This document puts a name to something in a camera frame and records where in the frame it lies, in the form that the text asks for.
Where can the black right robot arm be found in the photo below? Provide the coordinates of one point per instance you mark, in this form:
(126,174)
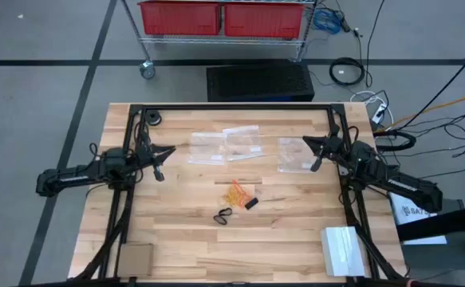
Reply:
(411,186)

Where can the dark grey platform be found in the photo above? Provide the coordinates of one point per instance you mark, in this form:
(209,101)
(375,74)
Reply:
(435,259)

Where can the black floor mat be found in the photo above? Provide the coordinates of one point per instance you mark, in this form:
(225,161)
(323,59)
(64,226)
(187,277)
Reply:
(260,81)

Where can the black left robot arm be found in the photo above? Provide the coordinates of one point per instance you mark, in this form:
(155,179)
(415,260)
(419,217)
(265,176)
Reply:
(76,177)

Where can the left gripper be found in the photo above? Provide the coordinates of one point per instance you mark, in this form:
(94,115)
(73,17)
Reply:
(149,155)

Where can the black power adapter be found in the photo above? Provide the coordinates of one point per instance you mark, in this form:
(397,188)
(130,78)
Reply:
(341,20)

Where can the red plastic storage bin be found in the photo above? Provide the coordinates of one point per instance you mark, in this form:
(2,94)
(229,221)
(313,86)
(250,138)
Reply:
(180,18)
(264,20)

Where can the white printed paper sheet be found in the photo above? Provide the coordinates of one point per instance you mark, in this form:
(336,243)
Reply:
(399,217)

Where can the black metal beam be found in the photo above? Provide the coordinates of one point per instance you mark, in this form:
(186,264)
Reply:
(443,223)

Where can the grey cart caster wheel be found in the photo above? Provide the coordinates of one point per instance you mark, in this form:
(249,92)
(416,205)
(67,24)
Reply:
(147,71)

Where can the small black block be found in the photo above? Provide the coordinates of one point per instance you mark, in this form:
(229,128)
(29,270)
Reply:
(252,203)

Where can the black tape roll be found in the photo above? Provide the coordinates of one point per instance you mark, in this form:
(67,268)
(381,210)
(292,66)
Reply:
(147,119)

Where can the brown cardboard piece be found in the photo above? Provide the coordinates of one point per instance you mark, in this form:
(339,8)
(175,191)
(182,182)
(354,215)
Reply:
(135,260)

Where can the white cardboard box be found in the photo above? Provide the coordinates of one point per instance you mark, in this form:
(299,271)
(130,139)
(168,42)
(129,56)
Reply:
(341,251)

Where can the white power strip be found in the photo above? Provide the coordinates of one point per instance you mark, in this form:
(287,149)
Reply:
(379,113)

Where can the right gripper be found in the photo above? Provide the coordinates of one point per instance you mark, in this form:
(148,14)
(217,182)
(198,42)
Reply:
(335,148)

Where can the black aluminium table frame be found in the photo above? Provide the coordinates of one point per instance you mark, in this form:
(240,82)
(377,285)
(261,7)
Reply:
(308,106)

